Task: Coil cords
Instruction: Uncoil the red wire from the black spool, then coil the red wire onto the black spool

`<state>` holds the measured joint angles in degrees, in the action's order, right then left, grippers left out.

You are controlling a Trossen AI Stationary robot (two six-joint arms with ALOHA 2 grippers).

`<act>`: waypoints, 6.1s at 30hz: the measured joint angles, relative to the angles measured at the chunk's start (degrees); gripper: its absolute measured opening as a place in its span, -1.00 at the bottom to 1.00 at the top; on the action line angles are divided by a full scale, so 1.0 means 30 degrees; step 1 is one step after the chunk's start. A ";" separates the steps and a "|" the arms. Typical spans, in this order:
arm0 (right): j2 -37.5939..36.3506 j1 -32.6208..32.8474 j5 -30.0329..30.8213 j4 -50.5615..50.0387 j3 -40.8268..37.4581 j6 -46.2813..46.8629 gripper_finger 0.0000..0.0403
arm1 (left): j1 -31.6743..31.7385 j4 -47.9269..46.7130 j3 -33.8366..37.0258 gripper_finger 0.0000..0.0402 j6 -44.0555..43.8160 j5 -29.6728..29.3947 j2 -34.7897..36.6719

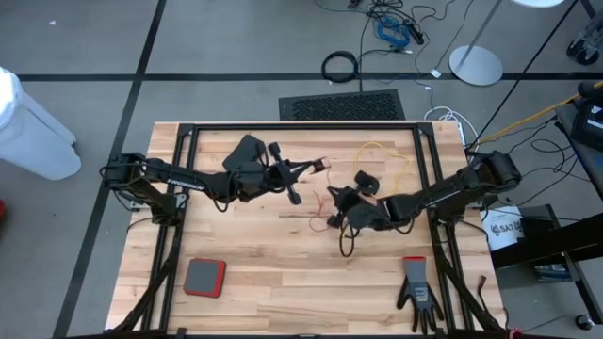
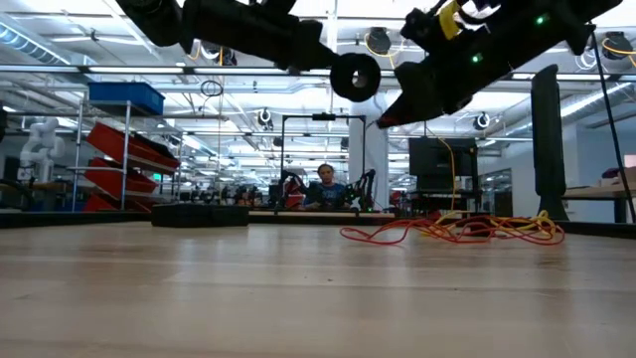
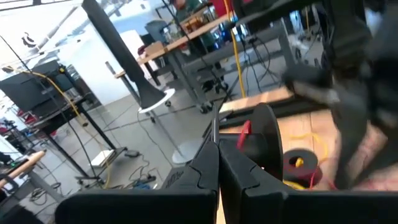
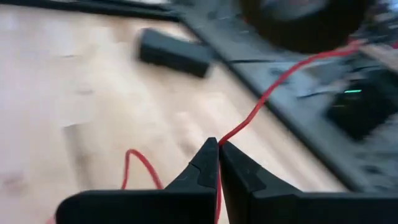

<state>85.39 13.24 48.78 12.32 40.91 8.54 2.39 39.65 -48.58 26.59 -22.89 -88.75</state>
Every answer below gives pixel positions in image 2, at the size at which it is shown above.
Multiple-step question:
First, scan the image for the black spool one tape strip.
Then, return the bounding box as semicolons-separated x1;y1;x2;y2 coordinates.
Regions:
329;52;383;103

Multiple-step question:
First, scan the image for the wooden rolling workbench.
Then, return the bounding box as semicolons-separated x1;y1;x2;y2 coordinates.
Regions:
560;166;636;224

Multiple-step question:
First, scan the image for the blue plastic bin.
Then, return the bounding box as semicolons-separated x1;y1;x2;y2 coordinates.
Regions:
87;82;166;116

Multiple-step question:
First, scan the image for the wire shelf rack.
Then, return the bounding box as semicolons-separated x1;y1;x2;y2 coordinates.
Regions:
69;98;183;214

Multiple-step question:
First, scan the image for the thin red cord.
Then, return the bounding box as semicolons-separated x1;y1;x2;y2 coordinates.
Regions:
339;114;566;248

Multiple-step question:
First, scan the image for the tall black pillar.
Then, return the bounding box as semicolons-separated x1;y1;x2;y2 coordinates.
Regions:
529;64;571;223

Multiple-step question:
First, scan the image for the red plastic bin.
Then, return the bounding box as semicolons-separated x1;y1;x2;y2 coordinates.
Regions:
82;157;159;199
81;192;150;214
86;122;181;174

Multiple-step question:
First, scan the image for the black gantry frame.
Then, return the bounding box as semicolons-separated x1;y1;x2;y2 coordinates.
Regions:
280;112;368;210

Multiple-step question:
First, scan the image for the ceiling cord reel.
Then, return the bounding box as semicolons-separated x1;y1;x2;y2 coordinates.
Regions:
599;30;636;62
364;27;395;57

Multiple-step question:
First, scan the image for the black monitor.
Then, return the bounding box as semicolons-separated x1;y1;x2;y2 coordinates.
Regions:
408;137;479;191

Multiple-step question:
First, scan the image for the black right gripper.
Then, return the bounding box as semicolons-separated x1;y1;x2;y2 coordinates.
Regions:
376;0;513;129

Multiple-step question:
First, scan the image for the yellow extension cord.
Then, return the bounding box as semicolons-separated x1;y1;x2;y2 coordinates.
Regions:
439;136;457;213

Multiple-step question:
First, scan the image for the white building column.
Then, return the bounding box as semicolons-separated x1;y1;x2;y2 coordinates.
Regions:
347;93;392;210

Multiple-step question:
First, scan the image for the person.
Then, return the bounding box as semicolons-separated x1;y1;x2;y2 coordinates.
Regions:
303;162;352;211

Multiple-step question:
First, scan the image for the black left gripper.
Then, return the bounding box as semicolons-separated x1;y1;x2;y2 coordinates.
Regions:
275;19;342;72

